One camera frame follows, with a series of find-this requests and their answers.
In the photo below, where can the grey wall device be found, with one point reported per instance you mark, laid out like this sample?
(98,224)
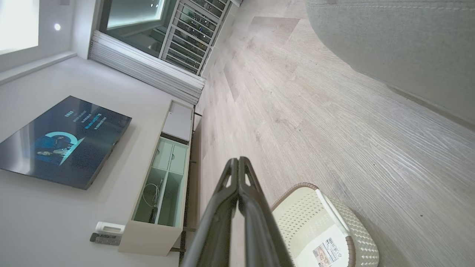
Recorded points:
(105,239)

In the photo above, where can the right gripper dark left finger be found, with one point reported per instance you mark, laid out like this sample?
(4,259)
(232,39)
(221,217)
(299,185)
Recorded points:
(211,230)

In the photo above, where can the bright ceiling light panel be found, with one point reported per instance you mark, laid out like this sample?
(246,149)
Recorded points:
(16,22)

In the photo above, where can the white wall device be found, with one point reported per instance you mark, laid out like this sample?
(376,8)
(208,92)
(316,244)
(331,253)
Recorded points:
(109,227)

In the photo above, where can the white pleated curtain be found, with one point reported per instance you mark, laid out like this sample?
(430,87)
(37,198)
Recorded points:
(148,72)

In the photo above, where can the wall-mounted flat television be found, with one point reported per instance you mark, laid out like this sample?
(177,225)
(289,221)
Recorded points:
(63,144)

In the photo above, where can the glass balcony door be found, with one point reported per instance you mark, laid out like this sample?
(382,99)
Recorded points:
(185,33)

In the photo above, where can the white television cabinet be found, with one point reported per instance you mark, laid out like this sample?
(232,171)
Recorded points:
(148,237)

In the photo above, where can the beige perforated laundry basket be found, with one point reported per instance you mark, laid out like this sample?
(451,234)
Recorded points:
(300,218)

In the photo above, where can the grey fabric sofa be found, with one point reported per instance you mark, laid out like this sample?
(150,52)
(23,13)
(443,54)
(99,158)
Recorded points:
(408,44)

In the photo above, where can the printed label sticker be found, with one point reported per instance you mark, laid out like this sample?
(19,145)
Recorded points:
(326,254)

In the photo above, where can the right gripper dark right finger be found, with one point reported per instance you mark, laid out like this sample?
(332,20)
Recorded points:
(259,230)

